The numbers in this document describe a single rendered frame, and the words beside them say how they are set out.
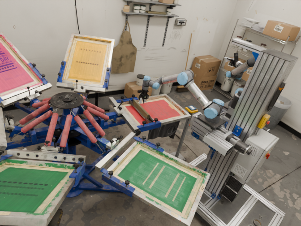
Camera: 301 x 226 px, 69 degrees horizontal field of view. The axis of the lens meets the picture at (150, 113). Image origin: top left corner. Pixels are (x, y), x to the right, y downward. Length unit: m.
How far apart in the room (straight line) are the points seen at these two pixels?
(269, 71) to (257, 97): 0.26
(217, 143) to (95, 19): 2.97
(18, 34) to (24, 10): 0.38
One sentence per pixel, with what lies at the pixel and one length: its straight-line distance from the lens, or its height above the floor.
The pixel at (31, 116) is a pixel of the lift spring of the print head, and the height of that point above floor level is 1.16.
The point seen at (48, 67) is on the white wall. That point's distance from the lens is 4.24.
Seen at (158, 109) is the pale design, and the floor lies 0.95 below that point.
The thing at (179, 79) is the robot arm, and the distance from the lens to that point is 2.14.
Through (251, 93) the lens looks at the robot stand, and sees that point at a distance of 2.27.
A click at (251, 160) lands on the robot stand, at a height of 1.04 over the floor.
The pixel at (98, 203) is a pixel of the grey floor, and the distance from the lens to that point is 2.94.
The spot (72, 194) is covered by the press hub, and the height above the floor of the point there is 0.01.
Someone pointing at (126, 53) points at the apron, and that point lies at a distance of 4.55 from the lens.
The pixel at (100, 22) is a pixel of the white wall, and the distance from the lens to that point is 4.23.
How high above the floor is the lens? 2.47
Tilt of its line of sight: 33 degrees down
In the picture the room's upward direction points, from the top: 11 degrees clockwise
